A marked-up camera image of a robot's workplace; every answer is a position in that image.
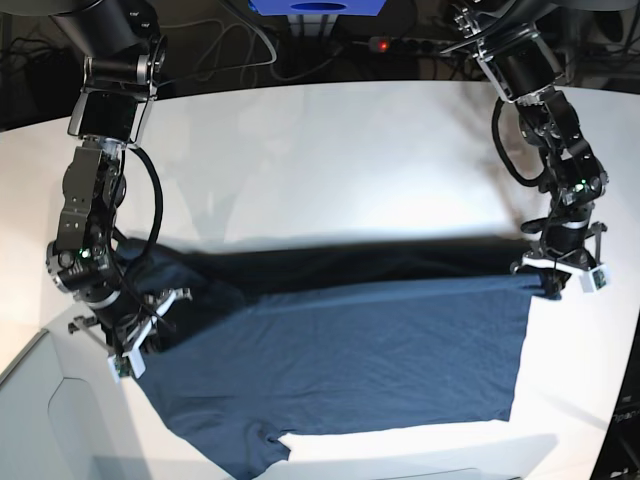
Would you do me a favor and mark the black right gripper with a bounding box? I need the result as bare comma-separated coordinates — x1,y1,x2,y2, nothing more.
67,285,193,357

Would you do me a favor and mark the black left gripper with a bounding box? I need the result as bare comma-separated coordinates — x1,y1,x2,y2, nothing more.
510,209,608,280

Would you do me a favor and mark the dark blue T-shirt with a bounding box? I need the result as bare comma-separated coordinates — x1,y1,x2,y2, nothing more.
132,249,546,479

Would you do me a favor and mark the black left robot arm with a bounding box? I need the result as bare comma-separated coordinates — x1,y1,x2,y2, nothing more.
446,1,609,293

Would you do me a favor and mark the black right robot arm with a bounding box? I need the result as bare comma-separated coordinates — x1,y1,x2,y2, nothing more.
46,1,167,359

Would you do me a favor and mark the black power strip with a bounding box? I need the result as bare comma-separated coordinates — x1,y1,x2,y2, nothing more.
367,36,447,56

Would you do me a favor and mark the blue box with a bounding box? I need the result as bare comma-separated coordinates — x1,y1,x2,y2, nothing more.
248,0,386,16

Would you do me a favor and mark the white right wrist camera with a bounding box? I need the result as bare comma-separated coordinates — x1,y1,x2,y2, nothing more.
107,350,146,384

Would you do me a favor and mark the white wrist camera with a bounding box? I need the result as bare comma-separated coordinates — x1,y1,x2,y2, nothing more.
580,264,611,293
107,350,146,384

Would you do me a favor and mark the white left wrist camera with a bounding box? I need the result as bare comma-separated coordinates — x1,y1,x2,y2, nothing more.
580,264,611,293

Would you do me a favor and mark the grey coiled cable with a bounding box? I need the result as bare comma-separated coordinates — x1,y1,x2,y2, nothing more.
193,0,346,84

